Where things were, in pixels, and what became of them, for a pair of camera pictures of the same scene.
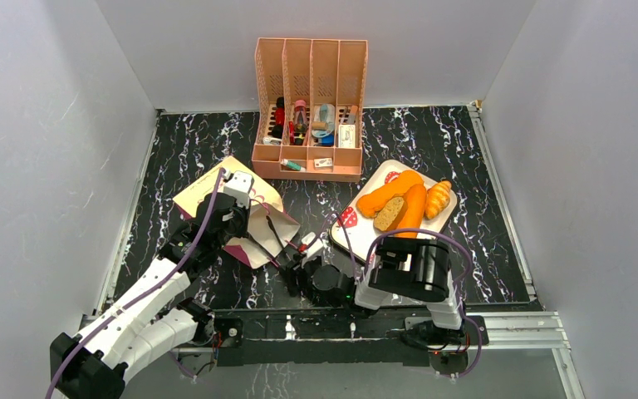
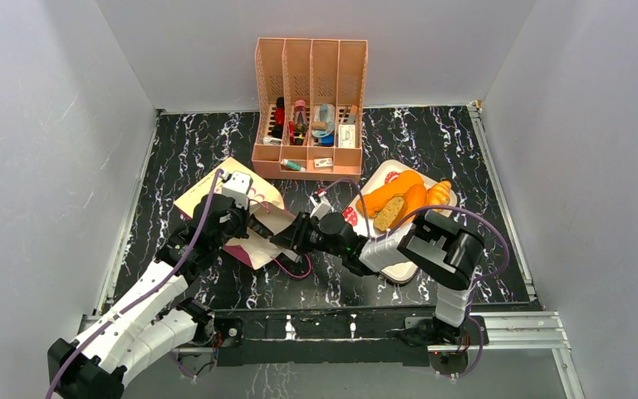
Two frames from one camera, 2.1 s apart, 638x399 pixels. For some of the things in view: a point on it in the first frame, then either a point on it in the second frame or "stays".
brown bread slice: (388, 218) stays
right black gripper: (299, 264) to (302, 234)
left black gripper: (243, 212) stays
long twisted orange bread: (370, 204) stays
